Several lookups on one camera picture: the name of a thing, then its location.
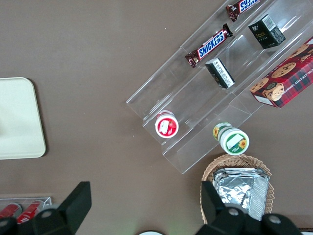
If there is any small black box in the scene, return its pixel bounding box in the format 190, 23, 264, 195
247, 14, 287, 50
205, 58, 236, 89

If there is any Snickers chocolate bar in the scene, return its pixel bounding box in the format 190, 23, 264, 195
225, 0, 261, 23
184, 23, 233, 68

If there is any green lid yogurt cup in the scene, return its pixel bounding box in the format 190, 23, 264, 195
212, 122, 250, 156

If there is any beige plastic tray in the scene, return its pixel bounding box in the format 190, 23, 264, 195
0, 77, 47, 161

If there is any clear acrylic bottle rack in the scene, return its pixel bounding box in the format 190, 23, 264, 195
0, 195, 53, 221

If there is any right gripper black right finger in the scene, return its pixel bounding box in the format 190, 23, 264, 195
198, 181, 262, 235

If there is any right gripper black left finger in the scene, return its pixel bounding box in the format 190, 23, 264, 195
33, 181, 92, 235

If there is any clear acrylic stepped shelf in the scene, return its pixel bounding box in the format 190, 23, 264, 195
126, 0, 313, 175

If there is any red tartan cookie box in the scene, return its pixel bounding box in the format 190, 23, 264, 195
249, 36, 313, 109

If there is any red lid yogurt cup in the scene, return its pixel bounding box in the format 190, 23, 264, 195
154, 110, 179, 139

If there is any light tan wicker basket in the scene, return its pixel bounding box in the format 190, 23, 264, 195
201, 154, 275, 225

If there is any aluminium foil tray stack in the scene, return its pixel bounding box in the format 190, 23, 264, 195
212, 167, 270, 221

